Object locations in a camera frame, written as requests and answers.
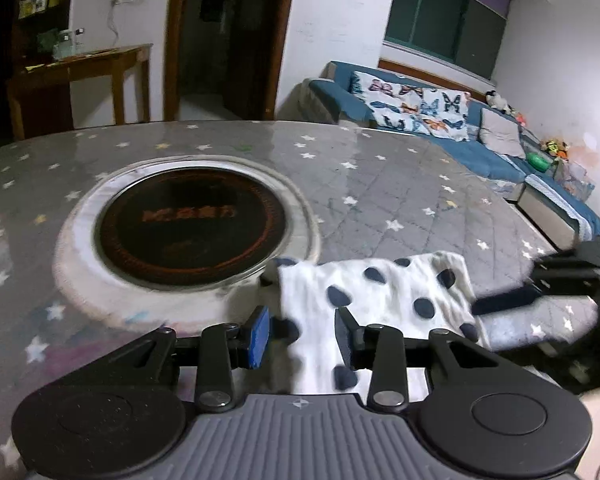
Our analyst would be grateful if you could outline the white power cable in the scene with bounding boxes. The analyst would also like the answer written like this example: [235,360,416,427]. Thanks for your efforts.
[107,0,123,42]

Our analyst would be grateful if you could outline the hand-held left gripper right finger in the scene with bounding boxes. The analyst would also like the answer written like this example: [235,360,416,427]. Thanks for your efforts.
[335,306,503,411]

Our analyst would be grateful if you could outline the blue sofa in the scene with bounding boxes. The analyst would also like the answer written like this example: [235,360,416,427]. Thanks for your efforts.
[300,60,600,251]

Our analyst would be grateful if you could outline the colourful small toys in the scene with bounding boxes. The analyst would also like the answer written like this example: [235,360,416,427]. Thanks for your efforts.
[540,137,572,159]

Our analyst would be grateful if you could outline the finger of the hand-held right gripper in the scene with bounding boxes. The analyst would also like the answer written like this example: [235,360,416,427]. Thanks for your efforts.
[529,251,600,287]
[472,285,551,317]

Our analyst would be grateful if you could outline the round black induction cooktop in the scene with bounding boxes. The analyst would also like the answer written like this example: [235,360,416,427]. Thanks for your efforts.
[93,165,288,290]

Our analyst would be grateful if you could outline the butterfly print blanket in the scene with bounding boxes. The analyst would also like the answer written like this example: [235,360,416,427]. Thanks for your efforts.
[350,71,472,142]

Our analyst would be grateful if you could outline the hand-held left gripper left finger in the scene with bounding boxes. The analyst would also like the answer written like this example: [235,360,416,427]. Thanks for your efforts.
[102,306,272,411]

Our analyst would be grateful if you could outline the dark glass window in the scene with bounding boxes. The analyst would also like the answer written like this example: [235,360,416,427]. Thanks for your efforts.
[384,0,511,81]

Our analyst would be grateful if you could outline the grey star-print tablecloth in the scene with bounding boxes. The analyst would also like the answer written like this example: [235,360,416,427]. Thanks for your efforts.
[0,120,600,480]

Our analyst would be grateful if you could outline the dark wooden shelf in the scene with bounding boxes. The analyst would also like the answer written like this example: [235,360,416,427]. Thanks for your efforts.
[10,0,77,57]

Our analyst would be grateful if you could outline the grey square cushion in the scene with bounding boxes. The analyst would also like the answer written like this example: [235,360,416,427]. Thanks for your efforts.
[478,108,526,159]

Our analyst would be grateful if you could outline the wooden door frame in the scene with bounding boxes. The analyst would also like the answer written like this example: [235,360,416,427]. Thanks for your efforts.
[162,0,301,122]

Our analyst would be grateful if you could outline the translucent plastic box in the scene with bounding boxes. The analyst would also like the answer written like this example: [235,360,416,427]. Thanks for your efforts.
[554,159,596,197]

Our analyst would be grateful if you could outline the white polka-dot garment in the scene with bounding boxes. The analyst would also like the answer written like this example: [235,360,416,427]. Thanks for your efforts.
[259,251,492,406]

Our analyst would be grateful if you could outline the wooden side table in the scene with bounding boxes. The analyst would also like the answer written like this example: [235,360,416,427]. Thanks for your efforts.
[5,43,154,139]

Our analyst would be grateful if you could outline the black and white plush toy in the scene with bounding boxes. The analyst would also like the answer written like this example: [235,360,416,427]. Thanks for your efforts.
[485,90,514,114]

